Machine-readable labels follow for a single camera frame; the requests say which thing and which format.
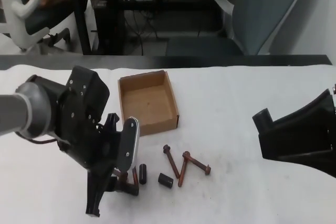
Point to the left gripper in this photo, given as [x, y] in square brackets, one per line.
[105, 150]

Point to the grey mesh-back office chair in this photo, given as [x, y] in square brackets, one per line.
[252, 11]

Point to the black cylindrical sleeve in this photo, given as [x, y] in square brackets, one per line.
[130, 189]
[142, 174]
[165, 180]

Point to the rusty brown bolt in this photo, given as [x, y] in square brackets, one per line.
[135, 176]
[199, 165]
[172, 162]
[183, 170]

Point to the open cardboard box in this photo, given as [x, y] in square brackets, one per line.
[149, 108]

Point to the black desk frame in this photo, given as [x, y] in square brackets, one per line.
[84, 14]

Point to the white office chair dark seat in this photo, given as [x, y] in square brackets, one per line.
[29, 11]

